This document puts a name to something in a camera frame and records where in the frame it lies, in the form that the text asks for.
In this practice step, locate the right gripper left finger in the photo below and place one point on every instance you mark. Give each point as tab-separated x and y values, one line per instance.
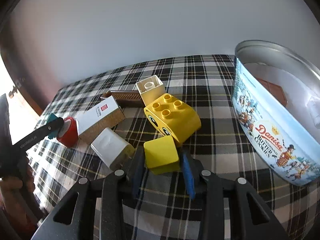
135	173

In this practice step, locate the brass door knob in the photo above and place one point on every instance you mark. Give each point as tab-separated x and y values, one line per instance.
16	87

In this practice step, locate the cream hollow toy brick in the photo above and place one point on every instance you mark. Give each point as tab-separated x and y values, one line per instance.
150	89

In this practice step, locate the small yellow toy block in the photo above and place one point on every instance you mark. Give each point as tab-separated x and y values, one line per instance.
161	155

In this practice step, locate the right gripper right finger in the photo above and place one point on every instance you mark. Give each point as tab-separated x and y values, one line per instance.
191	169

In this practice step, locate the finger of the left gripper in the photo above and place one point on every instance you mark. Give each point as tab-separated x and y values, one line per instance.
39	134

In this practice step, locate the white card box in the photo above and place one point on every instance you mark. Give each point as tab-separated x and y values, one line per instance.
105	114

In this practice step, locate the black white plaid tablecloth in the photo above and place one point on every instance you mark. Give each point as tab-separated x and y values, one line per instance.
163	210

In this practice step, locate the person's left hand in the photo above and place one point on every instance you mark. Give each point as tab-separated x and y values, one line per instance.
13	209

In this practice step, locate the yellow face toy brick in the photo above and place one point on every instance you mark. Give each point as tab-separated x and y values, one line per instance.
171	116

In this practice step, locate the Danisa cookie tin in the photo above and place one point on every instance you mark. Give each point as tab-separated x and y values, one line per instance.
286	138

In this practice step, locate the red tape roll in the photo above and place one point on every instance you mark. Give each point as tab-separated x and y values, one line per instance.
68	134

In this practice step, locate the white power adapter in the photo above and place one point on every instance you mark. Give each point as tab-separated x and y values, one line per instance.
112	149

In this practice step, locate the wooden door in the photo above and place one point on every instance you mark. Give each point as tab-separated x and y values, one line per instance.
19	76

